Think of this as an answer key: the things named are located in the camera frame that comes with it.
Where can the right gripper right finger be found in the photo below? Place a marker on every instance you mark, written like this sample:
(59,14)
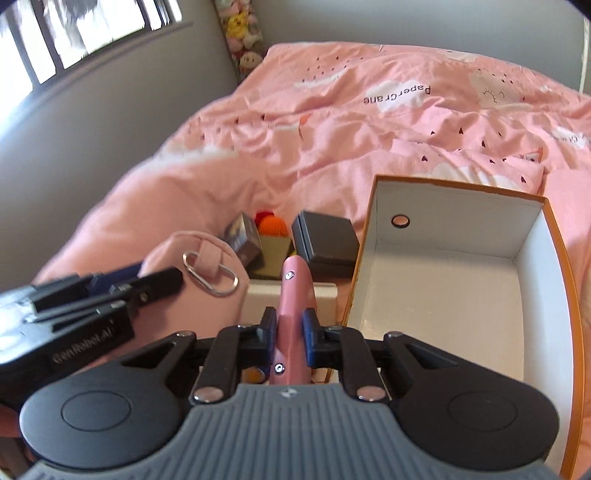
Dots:
(367,369)

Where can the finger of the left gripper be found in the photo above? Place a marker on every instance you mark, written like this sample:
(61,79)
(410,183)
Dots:
(143,288)

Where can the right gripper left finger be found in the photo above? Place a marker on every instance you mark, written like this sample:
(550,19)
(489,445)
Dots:
(233,350)

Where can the pink fabric pouch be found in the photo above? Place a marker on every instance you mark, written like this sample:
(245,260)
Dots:
(192,309)

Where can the white rectangular box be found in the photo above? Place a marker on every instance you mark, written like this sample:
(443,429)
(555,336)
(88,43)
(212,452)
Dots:
(266,293)

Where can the dark grey jewelry box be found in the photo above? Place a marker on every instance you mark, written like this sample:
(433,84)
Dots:
(328,244)

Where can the olive gold box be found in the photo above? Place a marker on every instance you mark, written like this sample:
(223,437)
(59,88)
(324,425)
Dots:
(269,264)

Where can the picture card box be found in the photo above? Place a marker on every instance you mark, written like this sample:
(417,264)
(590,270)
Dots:
(243,238)

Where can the orange crochet fruit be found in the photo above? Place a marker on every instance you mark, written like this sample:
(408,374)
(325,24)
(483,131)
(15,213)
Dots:
(273,226)

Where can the red crochet flower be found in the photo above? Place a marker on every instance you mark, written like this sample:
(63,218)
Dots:
(261,215)

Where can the orange cardboard box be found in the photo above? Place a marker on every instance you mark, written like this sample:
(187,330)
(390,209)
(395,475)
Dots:
(482,273)

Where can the pink printed duvet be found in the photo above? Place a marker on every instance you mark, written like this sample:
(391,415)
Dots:
(315,123)

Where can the plush toy column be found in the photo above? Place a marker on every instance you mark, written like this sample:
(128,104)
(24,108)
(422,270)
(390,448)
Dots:
(243,35)

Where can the window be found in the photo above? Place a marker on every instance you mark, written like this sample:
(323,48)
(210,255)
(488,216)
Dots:
(41,40)

